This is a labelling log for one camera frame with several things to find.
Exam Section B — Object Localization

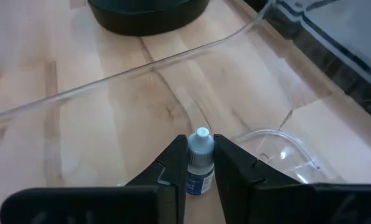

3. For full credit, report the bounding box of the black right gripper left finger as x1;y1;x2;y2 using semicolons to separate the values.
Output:
124;134;189;224

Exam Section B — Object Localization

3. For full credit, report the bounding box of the white globe table lamp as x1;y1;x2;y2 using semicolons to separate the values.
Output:
87;0;211;37

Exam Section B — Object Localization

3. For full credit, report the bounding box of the small blue dropper bottle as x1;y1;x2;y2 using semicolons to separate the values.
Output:
187;126;216;196

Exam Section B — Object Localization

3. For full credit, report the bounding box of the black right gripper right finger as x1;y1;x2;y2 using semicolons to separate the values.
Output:
214;134;314;224

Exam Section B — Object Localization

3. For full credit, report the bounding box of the clear plastic bin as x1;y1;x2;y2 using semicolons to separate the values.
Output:
0;0;371;190

